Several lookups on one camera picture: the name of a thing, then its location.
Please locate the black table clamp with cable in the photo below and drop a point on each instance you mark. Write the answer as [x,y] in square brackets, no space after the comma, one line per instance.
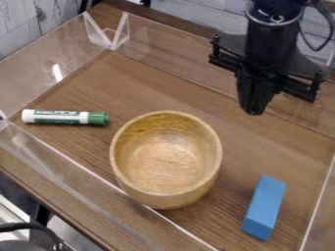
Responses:
[31,244]

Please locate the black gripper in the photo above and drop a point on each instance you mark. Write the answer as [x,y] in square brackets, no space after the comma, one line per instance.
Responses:
[267,61]

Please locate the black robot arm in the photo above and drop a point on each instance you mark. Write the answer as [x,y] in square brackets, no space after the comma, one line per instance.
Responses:
[290,7]

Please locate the blue rectangular block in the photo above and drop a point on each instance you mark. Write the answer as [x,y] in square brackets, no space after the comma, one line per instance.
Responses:
[264,207]

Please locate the clear acrylic corner bracket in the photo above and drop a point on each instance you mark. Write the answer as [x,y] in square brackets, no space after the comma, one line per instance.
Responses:
[107,37]

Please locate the green and white marker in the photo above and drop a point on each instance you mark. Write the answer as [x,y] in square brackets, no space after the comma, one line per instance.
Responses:
[64,117]

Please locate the clear acrylic tray wall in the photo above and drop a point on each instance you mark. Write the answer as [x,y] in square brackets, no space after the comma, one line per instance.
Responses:
[61,162]

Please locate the brown wooden bowl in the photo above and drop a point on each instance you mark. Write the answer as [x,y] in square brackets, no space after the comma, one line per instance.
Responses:
[165,155]

